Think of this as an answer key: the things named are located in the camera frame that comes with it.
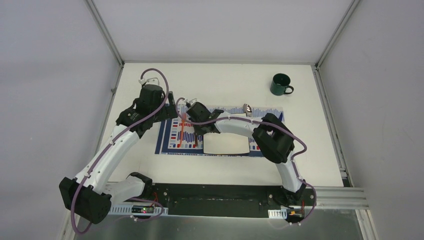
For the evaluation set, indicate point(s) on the dark green mug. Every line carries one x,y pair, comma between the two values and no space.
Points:
280,85

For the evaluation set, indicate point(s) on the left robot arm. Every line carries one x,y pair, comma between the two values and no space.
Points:
87,194

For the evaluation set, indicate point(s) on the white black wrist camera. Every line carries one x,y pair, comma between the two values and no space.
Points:
197,112

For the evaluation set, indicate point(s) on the white square plate black rim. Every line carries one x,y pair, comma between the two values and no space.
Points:
225,144

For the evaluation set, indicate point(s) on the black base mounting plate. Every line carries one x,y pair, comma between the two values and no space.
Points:
236,201

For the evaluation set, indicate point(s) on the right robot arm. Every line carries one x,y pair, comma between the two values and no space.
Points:
275,141

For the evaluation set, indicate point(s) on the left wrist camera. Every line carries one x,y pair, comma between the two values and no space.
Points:
150,97

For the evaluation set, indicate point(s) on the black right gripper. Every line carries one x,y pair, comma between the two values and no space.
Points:
199,132

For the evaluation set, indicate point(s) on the metal spoon pink handle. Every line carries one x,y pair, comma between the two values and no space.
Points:
247,110

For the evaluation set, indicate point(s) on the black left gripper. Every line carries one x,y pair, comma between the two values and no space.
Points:
169,108

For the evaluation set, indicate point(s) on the brown wooden fork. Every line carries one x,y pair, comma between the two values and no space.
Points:
196,140

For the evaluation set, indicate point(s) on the blue striped placemat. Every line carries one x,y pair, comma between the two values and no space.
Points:
169,138

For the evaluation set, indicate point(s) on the aluminium frame rail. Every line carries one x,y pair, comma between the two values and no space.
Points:
320,197

